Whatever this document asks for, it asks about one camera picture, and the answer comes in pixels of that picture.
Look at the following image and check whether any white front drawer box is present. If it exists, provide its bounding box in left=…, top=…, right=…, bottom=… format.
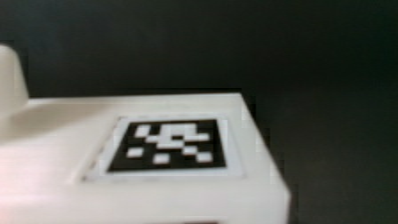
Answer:
left=0, top=45, right=292, bottom=224

